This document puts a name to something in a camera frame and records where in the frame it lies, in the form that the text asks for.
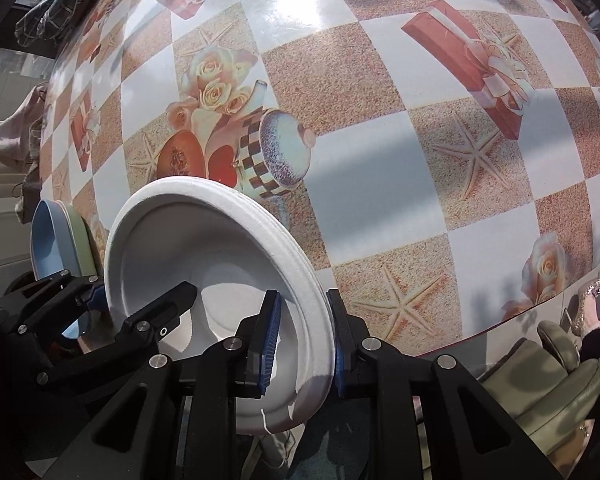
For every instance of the white paper bowl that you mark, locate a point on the white paper bowl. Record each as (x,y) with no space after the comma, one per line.
(292,265)
(155,260)
(311,287)

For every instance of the olive green chair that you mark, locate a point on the olive green chair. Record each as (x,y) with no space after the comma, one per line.
(540,385)

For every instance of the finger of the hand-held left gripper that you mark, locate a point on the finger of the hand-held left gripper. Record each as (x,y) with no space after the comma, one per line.
(55,292)
(155,312)

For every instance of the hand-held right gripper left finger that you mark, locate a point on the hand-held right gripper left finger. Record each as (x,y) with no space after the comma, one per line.
(271,340)

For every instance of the blue plate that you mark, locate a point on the blue plate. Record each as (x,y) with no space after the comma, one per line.
(47,245)

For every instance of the beige cloth bag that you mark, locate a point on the beige cloth bag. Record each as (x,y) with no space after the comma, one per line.
(10,135)

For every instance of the dark teal cloth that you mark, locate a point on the dark teal cloth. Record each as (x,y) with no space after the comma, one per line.
(340,440)

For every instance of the pale green plate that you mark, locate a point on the pale green plate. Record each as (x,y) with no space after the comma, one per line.
(82,245)

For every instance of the glittery shoe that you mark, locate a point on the glittery shoe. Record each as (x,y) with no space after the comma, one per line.
(587,305)

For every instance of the grey plaid cloth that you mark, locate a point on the grey plaid cloth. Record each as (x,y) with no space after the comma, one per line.
(55,5)

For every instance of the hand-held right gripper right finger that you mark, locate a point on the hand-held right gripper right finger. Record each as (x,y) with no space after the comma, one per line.
(347,350)

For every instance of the checkered printed tablecloth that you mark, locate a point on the checkered printed tablecloth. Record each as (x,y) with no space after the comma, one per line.
(380,135)

